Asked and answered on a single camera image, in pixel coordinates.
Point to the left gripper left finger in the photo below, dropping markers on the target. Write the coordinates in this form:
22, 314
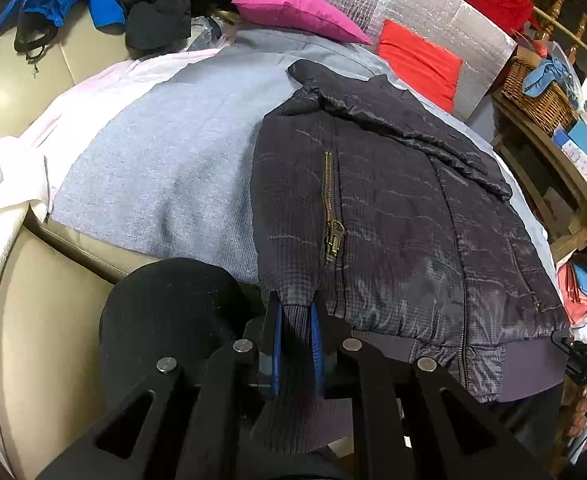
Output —
173, 426

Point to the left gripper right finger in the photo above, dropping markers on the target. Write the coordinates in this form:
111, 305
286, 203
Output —
411, 421

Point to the dark purple quilted jacket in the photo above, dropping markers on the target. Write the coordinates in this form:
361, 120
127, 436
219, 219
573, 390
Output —
405, 229

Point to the pink bag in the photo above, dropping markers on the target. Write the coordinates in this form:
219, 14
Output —
572, 280

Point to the beige leather sofa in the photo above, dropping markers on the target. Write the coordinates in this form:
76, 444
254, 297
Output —
55, 281

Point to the wooden shelf table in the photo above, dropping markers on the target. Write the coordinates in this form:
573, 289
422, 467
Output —
554, 188

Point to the white patterned box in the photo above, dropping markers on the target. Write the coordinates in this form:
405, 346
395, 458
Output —
577, 157

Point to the grey fleece blanket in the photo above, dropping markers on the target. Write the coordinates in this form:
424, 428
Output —
154, 159

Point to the wicker basket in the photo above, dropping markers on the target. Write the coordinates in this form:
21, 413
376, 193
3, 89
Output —
549, 110

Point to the light blue cloth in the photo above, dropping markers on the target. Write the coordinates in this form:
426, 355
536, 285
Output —
539, 79

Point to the white cloth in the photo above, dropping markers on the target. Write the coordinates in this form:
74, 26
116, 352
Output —
34, 165

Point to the red cushion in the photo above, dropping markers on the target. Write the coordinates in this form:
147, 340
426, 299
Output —
429, 69

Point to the silver foil insulation panel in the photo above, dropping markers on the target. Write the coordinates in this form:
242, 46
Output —
452, 24

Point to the pink cushion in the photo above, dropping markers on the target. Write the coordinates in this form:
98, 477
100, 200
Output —
317, 16

